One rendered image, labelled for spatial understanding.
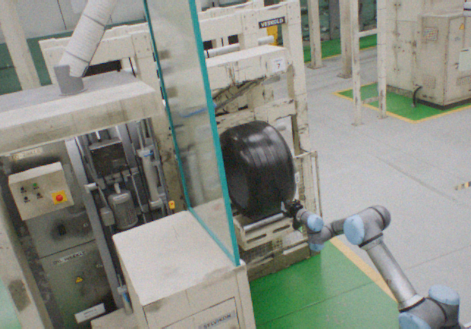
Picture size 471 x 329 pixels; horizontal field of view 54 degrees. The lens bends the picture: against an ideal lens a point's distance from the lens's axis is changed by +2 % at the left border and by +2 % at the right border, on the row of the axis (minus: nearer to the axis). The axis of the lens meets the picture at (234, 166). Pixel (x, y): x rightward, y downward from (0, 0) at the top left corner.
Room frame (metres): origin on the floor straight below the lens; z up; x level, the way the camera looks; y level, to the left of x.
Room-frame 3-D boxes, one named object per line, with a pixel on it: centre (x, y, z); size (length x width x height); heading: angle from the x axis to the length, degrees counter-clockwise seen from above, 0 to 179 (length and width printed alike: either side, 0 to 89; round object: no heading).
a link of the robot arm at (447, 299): (1.47, -0.75, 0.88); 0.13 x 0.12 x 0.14; 119
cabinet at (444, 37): (6.31, -3.29, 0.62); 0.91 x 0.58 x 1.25; 106
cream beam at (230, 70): (2.77, -0.09, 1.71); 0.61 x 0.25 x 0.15; 111
